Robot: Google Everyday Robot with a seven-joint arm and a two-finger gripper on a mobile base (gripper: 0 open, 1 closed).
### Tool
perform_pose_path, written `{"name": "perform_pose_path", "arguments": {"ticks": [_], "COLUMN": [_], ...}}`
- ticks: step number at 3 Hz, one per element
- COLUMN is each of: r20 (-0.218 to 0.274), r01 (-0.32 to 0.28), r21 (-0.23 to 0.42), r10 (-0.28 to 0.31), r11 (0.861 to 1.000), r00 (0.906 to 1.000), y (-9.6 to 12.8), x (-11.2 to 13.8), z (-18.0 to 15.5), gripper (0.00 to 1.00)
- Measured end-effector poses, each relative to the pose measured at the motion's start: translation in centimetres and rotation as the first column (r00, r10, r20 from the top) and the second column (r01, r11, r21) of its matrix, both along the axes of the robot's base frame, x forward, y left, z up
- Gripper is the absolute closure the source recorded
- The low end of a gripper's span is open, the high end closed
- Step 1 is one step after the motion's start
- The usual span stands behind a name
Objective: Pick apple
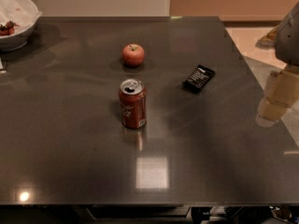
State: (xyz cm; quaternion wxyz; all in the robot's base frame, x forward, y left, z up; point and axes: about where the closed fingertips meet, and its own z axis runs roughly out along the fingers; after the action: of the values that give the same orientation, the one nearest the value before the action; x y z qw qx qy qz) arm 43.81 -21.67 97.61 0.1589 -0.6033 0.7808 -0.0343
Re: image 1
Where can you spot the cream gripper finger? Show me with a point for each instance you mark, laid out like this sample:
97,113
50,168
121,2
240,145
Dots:
280,93

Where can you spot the red apple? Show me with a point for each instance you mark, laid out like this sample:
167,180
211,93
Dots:
133,55

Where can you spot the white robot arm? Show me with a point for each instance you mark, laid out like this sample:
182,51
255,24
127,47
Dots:
287,38

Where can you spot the black snack packet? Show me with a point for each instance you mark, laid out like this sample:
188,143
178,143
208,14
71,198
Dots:
197,80

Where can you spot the red soda can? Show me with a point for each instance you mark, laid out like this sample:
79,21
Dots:
132,96

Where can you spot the white bowl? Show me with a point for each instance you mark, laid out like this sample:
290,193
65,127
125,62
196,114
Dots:
18,39

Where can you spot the white napkin in bowl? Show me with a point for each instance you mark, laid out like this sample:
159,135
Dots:
23,12

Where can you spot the red strawberries in bowl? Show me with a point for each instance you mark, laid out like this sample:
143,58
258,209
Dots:
8,28

